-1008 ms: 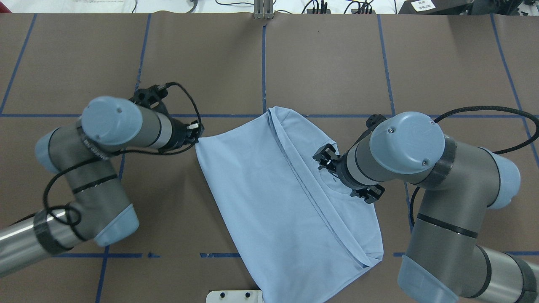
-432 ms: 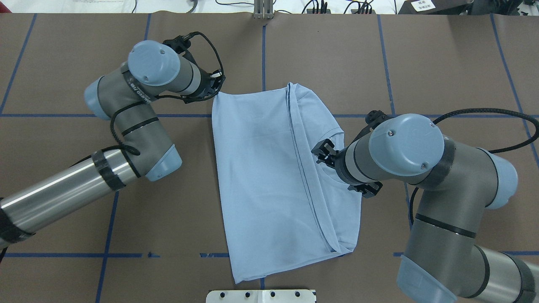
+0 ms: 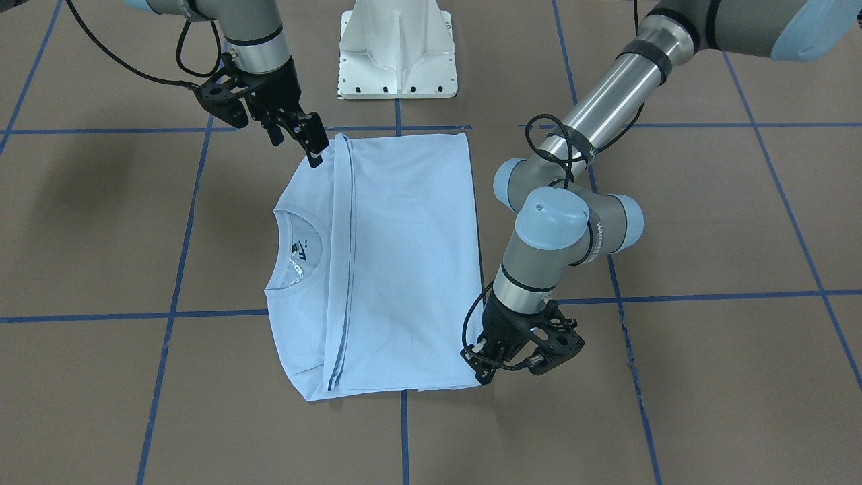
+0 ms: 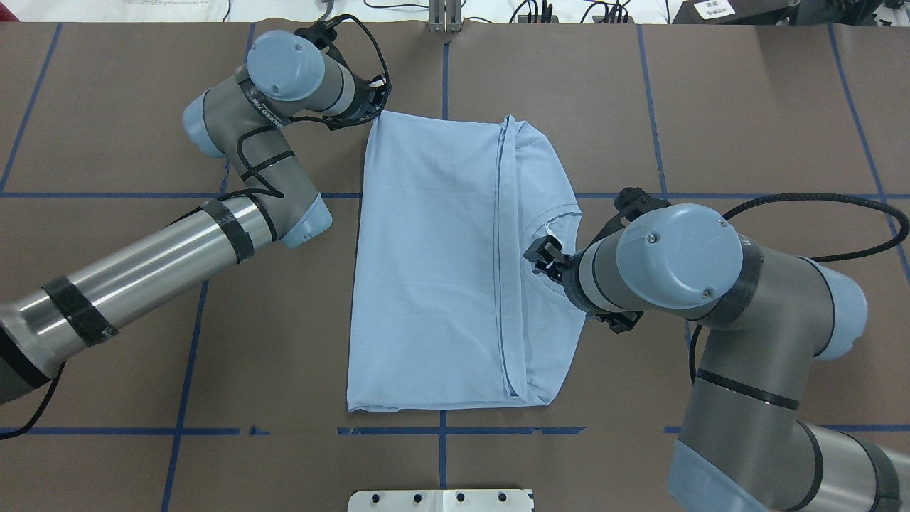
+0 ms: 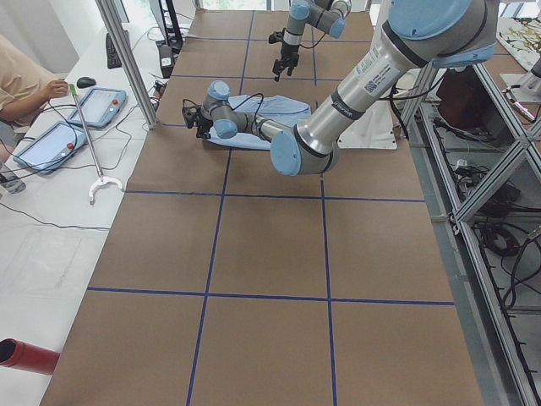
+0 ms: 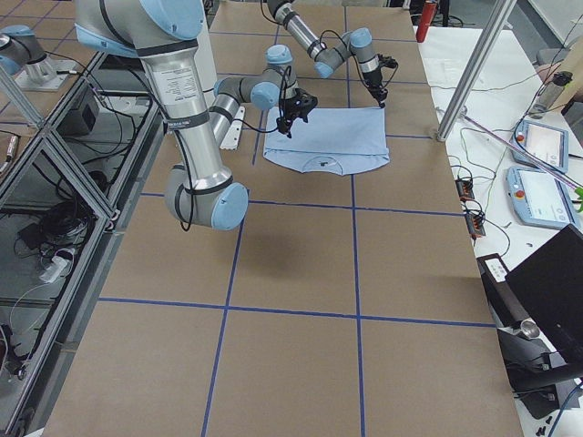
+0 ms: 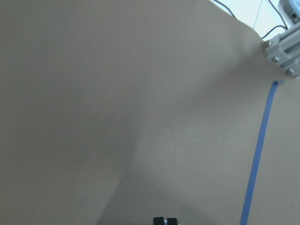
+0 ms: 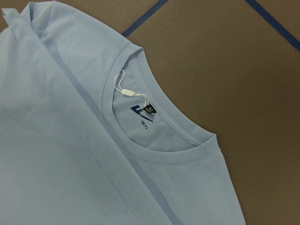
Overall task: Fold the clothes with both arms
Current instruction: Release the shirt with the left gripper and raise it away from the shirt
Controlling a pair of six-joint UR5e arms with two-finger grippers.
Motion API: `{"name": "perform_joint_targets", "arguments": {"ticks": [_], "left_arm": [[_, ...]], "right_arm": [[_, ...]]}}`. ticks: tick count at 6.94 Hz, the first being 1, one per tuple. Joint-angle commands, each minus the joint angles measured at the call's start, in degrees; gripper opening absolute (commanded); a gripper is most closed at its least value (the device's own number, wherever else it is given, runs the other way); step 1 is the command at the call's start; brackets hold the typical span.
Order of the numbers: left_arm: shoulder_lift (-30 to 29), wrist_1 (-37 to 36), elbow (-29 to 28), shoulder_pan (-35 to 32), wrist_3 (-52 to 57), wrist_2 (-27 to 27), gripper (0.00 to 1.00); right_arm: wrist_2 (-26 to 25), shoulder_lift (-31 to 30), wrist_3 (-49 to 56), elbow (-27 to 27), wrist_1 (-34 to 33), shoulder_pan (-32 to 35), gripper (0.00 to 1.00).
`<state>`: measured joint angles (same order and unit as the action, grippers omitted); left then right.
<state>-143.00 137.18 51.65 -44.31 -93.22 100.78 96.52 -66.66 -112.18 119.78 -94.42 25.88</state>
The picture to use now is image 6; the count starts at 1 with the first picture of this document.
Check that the white power strip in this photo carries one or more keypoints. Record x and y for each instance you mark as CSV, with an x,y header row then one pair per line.
x,y
57,268

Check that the black laptop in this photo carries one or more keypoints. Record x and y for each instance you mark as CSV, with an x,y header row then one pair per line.
x,y
548,284

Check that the black camera stand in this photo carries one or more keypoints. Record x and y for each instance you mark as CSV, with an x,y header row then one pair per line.
x,y
541,378

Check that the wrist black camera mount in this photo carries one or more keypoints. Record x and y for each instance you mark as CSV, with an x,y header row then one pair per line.
x,y
387,62
302,104

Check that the lower teach pendant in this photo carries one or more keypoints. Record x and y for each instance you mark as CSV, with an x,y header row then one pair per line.
x,y
540,200

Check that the light blue t-shirt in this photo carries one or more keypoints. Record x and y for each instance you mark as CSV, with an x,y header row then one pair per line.
x,y
355,137

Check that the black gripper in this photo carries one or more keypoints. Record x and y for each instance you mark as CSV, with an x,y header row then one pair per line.
x,y
373,83
289,108

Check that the black control box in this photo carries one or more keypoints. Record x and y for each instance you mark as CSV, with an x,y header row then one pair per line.
x,y
81,118

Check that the orange black connector box upper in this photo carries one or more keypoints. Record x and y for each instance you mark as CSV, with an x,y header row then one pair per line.
x,y
464,187

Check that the orange black connector box lower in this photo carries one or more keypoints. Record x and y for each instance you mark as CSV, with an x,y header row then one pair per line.
x,y
475,224

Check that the orange black connector box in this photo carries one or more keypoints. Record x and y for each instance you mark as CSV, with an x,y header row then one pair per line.
x,y
475,224
464,187

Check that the aluminium frame post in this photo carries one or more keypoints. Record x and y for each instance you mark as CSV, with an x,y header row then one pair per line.
x,y
484,45

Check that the teach pendant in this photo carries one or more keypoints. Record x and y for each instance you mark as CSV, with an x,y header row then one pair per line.
x,y
549,144
540,200

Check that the white garment hang tag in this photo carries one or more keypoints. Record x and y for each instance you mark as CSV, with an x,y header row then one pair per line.
x,y
327,162

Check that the upper teach pendant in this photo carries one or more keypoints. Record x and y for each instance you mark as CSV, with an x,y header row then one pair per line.
x,y
549,144

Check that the aluminium frame rail structure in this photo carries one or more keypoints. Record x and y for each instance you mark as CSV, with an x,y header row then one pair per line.
x,y
63,194

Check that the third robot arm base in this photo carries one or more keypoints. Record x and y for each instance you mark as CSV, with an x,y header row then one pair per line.
x,y
23,57

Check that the clear water bottle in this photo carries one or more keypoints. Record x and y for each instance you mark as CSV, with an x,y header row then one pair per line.
x,y
551,93

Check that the red cylinder bottle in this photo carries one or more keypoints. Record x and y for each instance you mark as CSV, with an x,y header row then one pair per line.
x,y
425,20

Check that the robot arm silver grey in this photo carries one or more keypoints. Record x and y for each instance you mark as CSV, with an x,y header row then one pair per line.
x,y
330,50
163,35

